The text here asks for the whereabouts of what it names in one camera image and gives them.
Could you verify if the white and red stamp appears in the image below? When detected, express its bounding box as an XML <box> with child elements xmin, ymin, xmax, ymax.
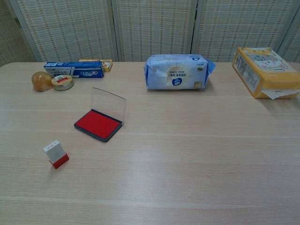
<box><xmin>43</xmin><ymin>140</ymin><xmax>70</xmax><ymax>169</ymax></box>

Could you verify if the red ink pad clear lid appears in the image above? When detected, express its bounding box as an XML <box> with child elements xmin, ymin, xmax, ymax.
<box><xmin>74</xmin><ymin>87</ymin><xmax>127</xmax><ymax>143</ymax></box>

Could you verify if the light blue wipes pack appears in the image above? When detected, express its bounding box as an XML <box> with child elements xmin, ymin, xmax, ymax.
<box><xmin>143</xmin><ymin>54</ymin><xmax>217</xmax><ymax>91</ymax></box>

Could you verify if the yellow food box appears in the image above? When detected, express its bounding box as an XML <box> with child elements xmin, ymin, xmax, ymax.
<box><xmin>78</xmin><ymin>59</ymin><xmax>113</xmax><ymax>73</ymax></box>

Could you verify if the woven folding screen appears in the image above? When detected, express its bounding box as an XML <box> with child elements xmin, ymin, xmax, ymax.
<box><xmin>0</xmin><ymin>0</ymin><xmax>300</xmax><ymax>68</ymax></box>

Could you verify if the blue toothpaste box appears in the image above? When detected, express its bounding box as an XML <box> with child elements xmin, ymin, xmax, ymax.
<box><xmin>43</xmin><ymin>60</ymin><xmax>105</xmax><ymax>79</ymax></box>

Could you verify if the amber round bun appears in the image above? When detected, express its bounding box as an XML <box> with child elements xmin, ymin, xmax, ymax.
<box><xmin>31</xmin><ymin>71</ymin><xmax>53</xmax><ymax>92</ymax></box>

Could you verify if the yellow cat tissue box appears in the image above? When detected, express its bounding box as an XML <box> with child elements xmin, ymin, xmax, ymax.
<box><xmin>232</xmin><ymin>47</ymin><xmax>300</xmax><ymax>100</ymax></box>

